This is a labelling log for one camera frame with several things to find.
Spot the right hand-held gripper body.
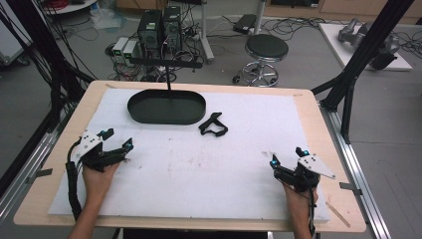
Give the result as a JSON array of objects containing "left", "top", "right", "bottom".
[{"left": 273, "top": 154, "right": 336, "bottom": 193}]

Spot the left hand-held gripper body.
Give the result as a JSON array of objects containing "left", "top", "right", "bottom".
[{"left": 73, "top": 130, "right": 128, "bottom": 173}]

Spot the black oval tray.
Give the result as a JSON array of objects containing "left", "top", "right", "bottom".
[{"left": 126, "top": 89, "right": 207, "bottom": 126}]

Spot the black strap holder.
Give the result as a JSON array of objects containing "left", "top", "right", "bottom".
[{"left": 198, "top": 112, "right": 229, "bottom": 137}]

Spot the person's right hand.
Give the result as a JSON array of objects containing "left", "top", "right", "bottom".
[{"left": 282, "top": 183, "right": 319, "bottom": 218}]

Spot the person's left hand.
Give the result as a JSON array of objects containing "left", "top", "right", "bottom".
[{"left": 81, "top": 161, "right": 121, "bottom": 198}]

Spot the wooden stick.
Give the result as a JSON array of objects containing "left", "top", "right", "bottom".
[{"left": 325, "top": 201, "right": 351, "bottom": 229}]

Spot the wooden table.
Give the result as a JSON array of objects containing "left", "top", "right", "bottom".
[{"left": 13, "top": 79, "right": 367, "bottom": 233}]

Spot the white foam mat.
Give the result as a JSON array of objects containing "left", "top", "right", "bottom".
[{"left": 48, "top": 87, "right": 331, "bottom": 223}]

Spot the white power box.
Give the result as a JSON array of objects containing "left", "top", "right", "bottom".
[
  {"left": 122, "top": 39, "right": 139, "bottom": 66},
  {"left": 111, "top": 37, "right": 129, "bottom": 64}
]

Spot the black T-shaped stand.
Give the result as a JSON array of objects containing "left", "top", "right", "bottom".
[{"left": 128, "top": 57, "right": 204, "bottom": 93}]

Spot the black computer tower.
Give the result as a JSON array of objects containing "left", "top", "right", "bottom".
[
  {"left": 162, "top": 5, "right": 183, "bottom": 54},
  {"left": 137, "top": 9, "right": 164, "bottom": 60}
]

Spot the black round stool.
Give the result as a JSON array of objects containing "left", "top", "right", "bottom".
[{"left": 232, "top": 33, "right": 290, "bottom": 88}]

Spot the white floor platform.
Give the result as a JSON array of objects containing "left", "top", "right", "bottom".
[{"left": 317, "top": 22, "right": 413, "bottom": 72}]

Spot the clear plastic bag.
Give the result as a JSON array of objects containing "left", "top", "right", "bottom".
[{"left": 90, "top": 8, "right": 127, "bottom": 32}]

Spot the grey robot part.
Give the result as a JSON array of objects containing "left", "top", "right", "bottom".
[{"left": 337, "top": 18, "right": 402, "bottom": 71}]

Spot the round white table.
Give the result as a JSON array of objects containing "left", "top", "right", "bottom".
[{"left": 43, "top": 0, "right": 100, "bottom": 16}]

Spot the white table leg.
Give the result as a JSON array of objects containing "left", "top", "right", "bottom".
[
  {"left": 198, "top": 0, "right": 215, "bottom": 65},
  {"left": 253, "top": 0, "right": 269, "bottom": 36}
]

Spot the black flat box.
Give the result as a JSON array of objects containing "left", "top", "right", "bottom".
[{"left": 232, "top": 13, "right": 258, "bottom": 35}]

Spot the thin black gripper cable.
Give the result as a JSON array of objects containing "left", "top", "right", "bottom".
[{"left": 307, "top": 183, "right": 317, "bottom": 238}]

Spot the metal bracket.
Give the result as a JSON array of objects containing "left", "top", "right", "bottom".
[
  {"left": 338, "top": 181, "right": 363, "bottom": 197},
  {"left": 25, "top": 167, "right": 54, "bottom": 185}
]

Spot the black sleeved gripper cable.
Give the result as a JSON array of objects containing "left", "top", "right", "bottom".
[{"left": 65, "top": 137, "right": 84, "bottom": 222}]

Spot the aluminium rail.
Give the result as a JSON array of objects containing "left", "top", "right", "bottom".
[
  {"left": 318, "top": 102, "right": 393, "bottom": 239},
  {"left": 0, "top": 113, "right": 73, "bottom": 218}
]

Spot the black metal frame strut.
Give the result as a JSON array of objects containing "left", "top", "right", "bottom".
[
  {"left": 311, "top": 0, "right": 416, "bottom": 144},
  {"left": 0, "top": 0, "right": 97, "bottom": 197}
]

